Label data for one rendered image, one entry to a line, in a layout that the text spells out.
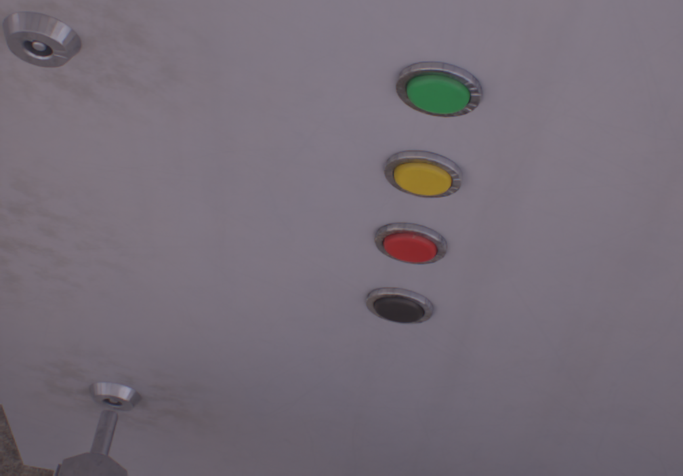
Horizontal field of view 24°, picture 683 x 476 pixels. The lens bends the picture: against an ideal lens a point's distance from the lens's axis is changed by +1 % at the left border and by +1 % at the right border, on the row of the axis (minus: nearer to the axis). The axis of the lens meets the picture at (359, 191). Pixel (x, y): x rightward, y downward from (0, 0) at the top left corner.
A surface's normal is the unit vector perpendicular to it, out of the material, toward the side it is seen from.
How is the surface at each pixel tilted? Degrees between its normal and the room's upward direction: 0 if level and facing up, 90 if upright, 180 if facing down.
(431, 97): 90
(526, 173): 90
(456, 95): 90
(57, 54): 90
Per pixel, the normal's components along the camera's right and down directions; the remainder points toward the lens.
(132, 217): -0.17, 0.86
